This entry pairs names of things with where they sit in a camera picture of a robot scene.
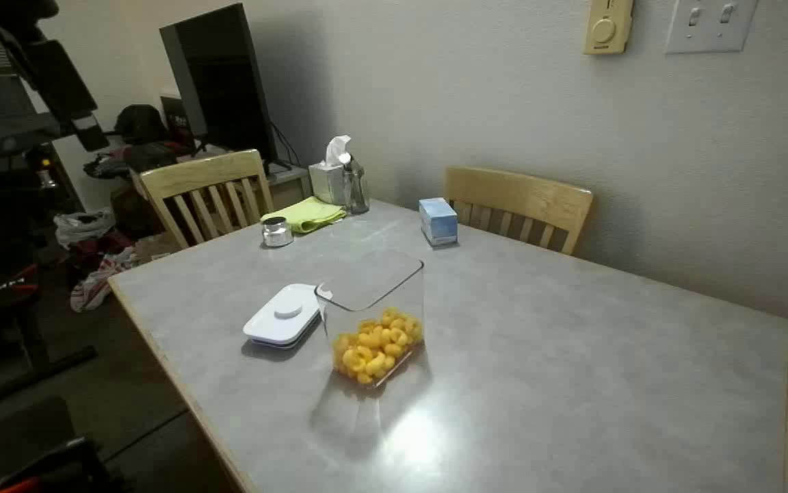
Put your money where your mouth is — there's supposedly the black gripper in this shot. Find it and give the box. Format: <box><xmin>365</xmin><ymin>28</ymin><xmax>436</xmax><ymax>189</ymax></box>
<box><xmin>0</xmin><ymin>24</ymin><xmax>112</xmax><ymax>154</ymax></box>

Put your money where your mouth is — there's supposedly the white rectangular container lid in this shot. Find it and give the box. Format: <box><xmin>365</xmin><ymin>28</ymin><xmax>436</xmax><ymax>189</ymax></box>
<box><xmin>240</xmin><ymin>278</ymin><xmax>327</xmax><ymax>351</ymax></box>

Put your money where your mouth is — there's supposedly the clear plastic food container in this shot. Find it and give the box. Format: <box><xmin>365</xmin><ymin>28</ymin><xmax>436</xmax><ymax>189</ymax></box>
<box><xmin>313</xmin><ymin>256</ymin><xmax>431</xmax><ymax>395</ymax></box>

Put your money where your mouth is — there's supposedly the clear container with yellow snacks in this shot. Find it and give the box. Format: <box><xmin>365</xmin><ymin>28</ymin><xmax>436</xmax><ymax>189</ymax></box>
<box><xmin>335</xmin><ymin>310</ymin><xmax>427</xmax><ymax>389</ymax></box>

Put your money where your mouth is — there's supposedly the black bag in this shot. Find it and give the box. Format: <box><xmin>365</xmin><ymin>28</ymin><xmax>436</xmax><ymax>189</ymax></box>
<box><xmin>112</xmin><ymin>102</ymin><xmax>178</xmax><ymax>147</ymax></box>

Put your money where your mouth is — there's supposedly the black flat screen monitor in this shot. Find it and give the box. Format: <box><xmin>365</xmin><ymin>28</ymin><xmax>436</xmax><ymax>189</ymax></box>
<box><xmin>156</xmin><ymin>0</ymin><xmax>279</xmax><ymax>166</ymax></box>

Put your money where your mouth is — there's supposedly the wooden chair with slatted backrest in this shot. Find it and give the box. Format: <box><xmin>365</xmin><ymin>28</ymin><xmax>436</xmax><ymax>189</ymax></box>
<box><xmin>138</xmin><ymin>147</ymin><xmax>276</xmax><ymax>252</ymax></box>

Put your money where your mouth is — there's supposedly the pile of clothes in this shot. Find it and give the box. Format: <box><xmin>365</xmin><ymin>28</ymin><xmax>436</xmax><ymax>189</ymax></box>
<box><xmin>53</xmin><ymin>204</ymin><xmax>184</xmax><ymax>315</ymax></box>

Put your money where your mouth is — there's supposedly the black metal stand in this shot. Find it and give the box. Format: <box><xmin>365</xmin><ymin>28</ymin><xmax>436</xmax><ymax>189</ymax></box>
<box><xmin>0</xmin><ymin>263</ymin><xmax>101</xmax><ymax>404</ymax></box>

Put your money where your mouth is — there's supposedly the round silver metal tin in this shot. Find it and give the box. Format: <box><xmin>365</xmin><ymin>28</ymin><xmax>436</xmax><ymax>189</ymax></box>
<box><xmin>258</xmin><ymin>213</ymin><xmax>297</xmax><ymax>252</ymax></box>

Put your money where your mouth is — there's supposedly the grey tissue box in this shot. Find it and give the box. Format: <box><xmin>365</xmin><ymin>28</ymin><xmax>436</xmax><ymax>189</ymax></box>
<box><xmin>308</xmin><ymin>134</ymin><xmax>355</xmax><ymax>204</ymax></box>

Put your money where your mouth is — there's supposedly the lime green cloth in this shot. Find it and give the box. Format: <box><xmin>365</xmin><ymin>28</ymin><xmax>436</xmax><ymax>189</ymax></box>
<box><xmin>261</xmin><ymin>193</ymin><xmax>350</xmax><ymax>237</ymax></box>

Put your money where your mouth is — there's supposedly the glass utensil jar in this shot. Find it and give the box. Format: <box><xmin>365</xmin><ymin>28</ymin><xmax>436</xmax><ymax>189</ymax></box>
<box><xmin>336</xmin><ymin>154</ymin><xmax>373</xmax><ymax>217</ymax></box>

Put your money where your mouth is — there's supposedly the red and black object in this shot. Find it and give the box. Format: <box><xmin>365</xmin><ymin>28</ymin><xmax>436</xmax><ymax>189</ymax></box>
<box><xmin>0</xmin><ymin>436</ymin><xmax>119</xmax><ymax>493</ymax></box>

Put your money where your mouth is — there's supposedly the small light blue box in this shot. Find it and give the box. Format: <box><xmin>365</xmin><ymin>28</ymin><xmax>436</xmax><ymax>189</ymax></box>
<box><xmin>416</xmin><ymin>193</ymin><xmax>462</xmax><ymax>248</ymax></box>

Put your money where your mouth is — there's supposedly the wooden chair with solid backrest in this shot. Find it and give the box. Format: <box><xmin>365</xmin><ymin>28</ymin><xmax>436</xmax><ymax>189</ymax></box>
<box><xmin>444</xmin><ymin>163</ymin><xmax>598</xmax><ymax>256</ymax></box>

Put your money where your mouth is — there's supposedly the white light switch plate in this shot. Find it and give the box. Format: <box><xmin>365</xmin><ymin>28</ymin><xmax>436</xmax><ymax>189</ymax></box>
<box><xmin>666</xmin><ymin>0</ymin><xmax>762</xmax><ymax>54</ymax></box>

